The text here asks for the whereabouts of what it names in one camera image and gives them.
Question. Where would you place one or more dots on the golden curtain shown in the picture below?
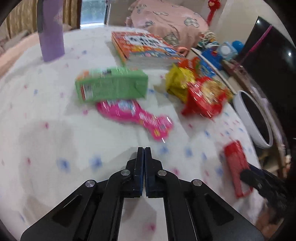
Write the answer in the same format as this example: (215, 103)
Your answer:
(23, 17)

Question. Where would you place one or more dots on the pink stick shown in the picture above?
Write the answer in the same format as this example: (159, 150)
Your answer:
(258, 34)

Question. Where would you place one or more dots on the green carton box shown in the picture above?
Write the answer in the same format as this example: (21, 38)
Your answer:
(116, 83)

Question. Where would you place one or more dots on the green drink pouch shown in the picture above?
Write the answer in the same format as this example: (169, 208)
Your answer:
(200, 68)

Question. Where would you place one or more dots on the white rim trash bin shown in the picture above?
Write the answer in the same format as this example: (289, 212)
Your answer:
(253, 119)

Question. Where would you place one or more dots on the balcony glass door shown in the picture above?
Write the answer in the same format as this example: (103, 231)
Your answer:
(94, 12)

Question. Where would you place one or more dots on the red hanging decoration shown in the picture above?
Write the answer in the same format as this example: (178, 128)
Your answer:
(213, 5)

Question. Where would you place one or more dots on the pink heart bed cover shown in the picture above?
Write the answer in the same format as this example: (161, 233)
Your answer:
(177, 25)

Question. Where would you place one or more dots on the wire ferris wheel toy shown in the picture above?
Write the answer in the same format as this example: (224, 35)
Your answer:
(206, 38)

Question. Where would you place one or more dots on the white dotted tablecloth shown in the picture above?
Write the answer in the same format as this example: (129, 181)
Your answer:
(51, 143)

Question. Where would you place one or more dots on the pink cushioned sofa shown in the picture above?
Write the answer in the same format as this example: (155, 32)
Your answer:
(12, 49)

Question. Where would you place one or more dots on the white tv cabinet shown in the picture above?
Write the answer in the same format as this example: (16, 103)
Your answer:
(238, 79)

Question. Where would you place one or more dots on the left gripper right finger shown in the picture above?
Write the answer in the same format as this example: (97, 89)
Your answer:
(193, 210)

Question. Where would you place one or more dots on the blue spiky ball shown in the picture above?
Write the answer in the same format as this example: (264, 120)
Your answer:
(238, 46)

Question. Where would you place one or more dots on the red snack tube wrapper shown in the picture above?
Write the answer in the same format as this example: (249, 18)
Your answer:
(237, 162)

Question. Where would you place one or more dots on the pink spoon-shaped candy pack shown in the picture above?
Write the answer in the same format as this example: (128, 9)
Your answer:
(129, 111)

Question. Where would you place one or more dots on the yellow snack packet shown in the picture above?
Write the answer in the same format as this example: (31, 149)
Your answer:
(177, 81)

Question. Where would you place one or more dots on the blue toy machine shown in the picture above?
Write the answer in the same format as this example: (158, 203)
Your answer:
(223, 52)

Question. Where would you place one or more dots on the orange children's book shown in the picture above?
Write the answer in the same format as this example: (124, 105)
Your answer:
(145, 50)

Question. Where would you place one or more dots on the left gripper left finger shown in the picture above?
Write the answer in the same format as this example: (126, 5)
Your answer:
(93, 211)

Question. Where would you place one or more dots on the person's right hand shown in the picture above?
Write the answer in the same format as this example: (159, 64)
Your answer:
(264, 221)

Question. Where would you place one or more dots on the pink kettlebell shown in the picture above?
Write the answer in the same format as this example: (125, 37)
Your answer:
(183, 51)

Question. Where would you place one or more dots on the purple thermos bottle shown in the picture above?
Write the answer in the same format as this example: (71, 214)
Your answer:
(50, 29)

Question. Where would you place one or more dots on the red snack bag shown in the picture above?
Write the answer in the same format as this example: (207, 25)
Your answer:
(206, 97)

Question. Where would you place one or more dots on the black television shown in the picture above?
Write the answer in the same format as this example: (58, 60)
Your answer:
(272, 66)

